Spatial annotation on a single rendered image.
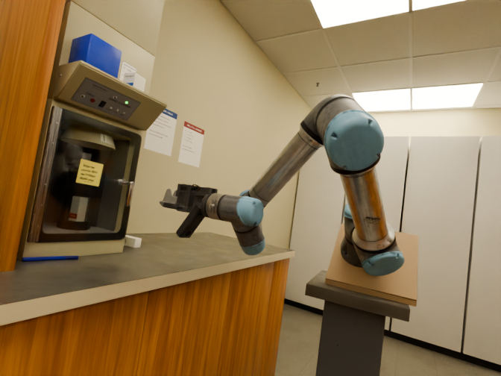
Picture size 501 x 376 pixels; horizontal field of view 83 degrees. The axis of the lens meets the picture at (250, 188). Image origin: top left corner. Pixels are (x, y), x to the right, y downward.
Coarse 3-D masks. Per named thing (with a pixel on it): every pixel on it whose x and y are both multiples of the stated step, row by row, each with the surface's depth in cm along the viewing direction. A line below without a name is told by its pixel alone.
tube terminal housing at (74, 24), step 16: (64, 16) 85; (80, 16) 87; (64, 32) 84; (80, 32) 87; (96, 32) 91; (112, 32) 96; (64, 48) 84; (128, 48) 102; (144, 64) 108; (48, 96) 84; (48, 112) 82; (80, 112) 89; (128, 128) 104; (32, 176) 82; (32, 192) 81; (32, 208) 80; (112, 240) 103; (32, 256) 81; (48, 256) 85
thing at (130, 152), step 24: (72, 120) 86; (96, 120) 93; (72, 144) 87; (96, 144) 93; (120, 144) 101; (72, 168) 88; (120, 168) 102; (48, 192) 83; (72, 192) 88; (96, 192) 95; (120, 192) 102; (48, 216) 83; (72, 216) 89; (96, 216) 96; (120, 216) 103; (48, 240) 84; (72, 240) 90; (96, 240) 96
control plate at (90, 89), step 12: (84, 84) 82; (96, 84) 84; (72, 96) 83; (96, 96) 87; (108, 96) 89; (120, 96) 91; (96, 108) 90; (108, 108) 92; (120, 108) 95; (132, 108) 97
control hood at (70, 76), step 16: (64, 64) 81; (80, 64) 78; (64, 80) 80; (80, 80) 81; (96, 80) 83; (112, 80) 86; (64, 96) 82; (128, 96) 93; (144, 96) 96; (96, 112) 91; (144, 112) 101; (160, 112) 105; (144, 128) 107
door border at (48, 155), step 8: (56, 112) 82; (56, 120) 83; (56, 128) 83; (48, 136) 81; (56, 136) 83; (48, 152) 82; (48, 160) 82; (48, 168) 82; (40, 176) 80; (48, 176) 82; (40, 192) 81; (40, 200) 81; (40, 208) 81; (40, 216) 81; (32, 224) 79; (40, 224) 81; (32, 232) 80; (32, 240) 80
